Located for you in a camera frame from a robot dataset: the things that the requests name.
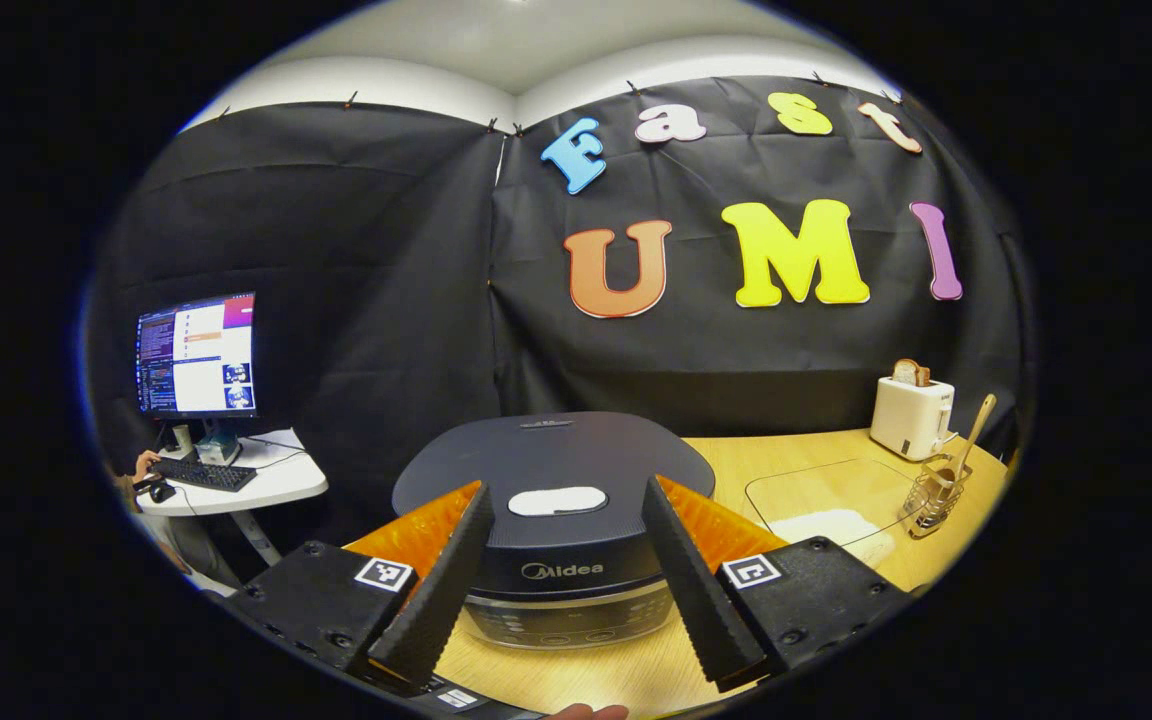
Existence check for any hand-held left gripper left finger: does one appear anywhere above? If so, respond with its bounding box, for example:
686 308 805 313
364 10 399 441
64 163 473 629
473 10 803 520
226 480 495 689

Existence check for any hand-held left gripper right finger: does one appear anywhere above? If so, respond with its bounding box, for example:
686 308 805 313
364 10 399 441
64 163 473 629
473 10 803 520
642 475 912 693

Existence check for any black and silver rice cooker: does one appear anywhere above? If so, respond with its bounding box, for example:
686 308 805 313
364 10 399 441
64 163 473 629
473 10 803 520
392 411 717 651

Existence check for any wire chopstick holder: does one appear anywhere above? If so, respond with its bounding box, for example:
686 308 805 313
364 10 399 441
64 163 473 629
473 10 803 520
899 455 972 539

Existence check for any wooden spoon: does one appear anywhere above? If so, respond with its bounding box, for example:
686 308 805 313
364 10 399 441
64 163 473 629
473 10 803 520
936 393 999 491

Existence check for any clear plastic rice box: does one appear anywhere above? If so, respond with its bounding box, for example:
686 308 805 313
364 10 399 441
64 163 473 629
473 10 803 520
744 458 925 571

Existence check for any white side table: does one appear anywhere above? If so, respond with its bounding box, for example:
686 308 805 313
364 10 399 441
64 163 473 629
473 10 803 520
131 428 329 569

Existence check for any small teal box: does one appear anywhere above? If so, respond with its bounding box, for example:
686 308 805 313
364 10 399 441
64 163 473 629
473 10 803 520
194 432 242 467

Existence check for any black keyboard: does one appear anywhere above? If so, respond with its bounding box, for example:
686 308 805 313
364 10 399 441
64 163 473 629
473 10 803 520
151 456 258 493

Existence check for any white toaster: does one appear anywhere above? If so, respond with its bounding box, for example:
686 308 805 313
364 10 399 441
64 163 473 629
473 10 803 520
870 375 957 462

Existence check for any black backdrop cloth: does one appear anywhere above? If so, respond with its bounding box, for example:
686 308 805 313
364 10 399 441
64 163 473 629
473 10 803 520
86 75 1032 546

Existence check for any computer monitor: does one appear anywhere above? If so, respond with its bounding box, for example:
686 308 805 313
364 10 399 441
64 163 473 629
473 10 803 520
134 292 259 421

